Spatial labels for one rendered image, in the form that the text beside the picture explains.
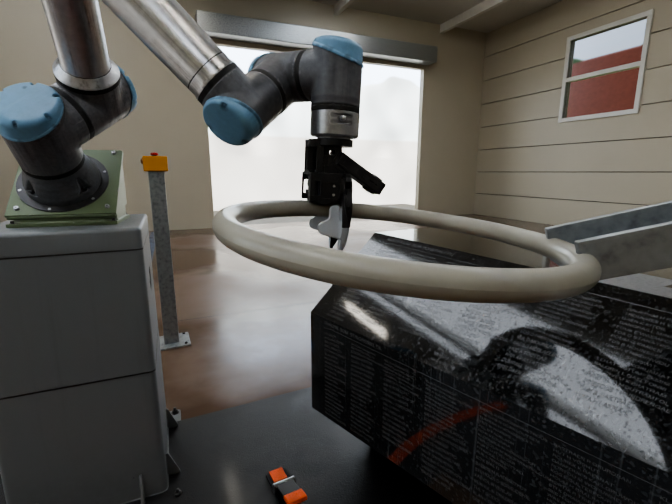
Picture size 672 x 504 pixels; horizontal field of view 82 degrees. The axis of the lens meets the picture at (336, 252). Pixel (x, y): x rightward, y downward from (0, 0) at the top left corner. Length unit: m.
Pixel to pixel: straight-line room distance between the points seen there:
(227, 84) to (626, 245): 0.59
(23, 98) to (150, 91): 6.18
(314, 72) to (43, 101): 0.71
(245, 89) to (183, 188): 6.60
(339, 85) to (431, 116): 8.41
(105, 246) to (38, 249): 0.15
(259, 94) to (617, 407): 0.73
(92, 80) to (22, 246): 0.45
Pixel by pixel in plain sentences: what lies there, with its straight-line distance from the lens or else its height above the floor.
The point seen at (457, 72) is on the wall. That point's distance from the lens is 9.66.
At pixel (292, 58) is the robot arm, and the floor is 1.20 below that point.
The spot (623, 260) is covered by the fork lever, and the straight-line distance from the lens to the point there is 0.55.
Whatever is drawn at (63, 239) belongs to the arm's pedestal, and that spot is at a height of 0.83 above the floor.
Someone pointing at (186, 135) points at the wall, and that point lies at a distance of 7.30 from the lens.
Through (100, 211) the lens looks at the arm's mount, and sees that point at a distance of 1.29.
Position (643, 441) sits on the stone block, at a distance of 0.70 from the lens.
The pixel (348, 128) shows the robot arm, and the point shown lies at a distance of 0.72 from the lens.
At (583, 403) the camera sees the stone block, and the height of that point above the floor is 0.65.
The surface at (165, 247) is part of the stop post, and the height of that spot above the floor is 0.58.
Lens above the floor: 1.00
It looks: 12 degrees down
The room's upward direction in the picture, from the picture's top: straight up
